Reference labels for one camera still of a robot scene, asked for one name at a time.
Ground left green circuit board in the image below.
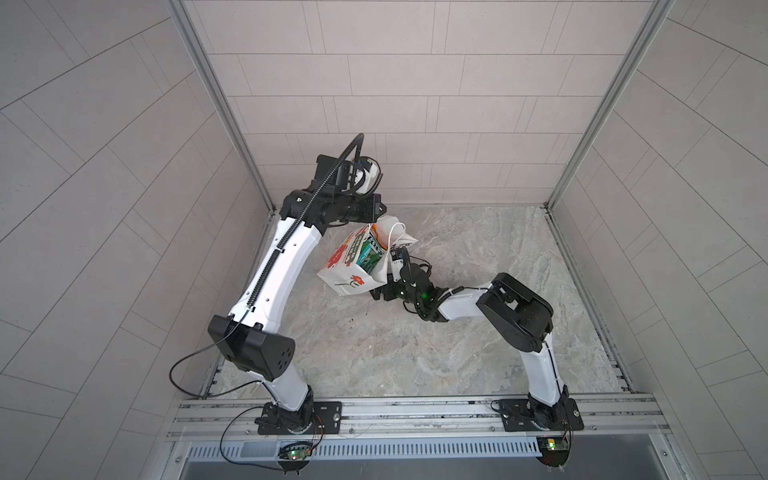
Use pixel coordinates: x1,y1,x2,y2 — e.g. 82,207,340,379
277,441,314,462

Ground green snack pack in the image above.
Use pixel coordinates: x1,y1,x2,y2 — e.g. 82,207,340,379
356,231,385,274

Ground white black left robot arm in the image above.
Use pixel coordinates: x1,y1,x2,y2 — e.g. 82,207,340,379
208,134,386,432

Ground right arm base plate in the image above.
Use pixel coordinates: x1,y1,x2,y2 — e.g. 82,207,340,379
491,393,584,433

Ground aluminium mounting rail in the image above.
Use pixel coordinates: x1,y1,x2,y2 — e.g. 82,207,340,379
166,393,671,440

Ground white ventilation grille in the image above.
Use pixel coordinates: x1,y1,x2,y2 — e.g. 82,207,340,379
187,436,542,462

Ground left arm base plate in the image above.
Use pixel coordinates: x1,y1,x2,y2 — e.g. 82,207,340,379
254,401,343,435

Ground white floral paper bag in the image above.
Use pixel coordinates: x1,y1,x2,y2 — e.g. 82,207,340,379
318,215,418,296

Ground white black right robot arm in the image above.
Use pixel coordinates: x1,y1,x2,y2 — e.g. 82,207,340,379
371,247,569,430

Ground right green circuit board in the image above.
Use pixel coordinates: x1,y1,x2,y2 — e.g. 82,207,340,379
536,437,571,468

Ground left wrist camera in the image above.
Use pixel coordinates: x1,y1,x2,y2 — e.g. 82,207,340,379
312,155,383,197

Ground green circuit board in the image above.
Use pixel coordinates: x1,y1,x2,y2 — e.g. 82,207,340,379
277,441,314,462
536,437,571,468

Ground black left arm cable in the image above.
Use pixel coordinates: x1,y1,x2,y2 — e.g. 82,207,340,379
168,323,265,400

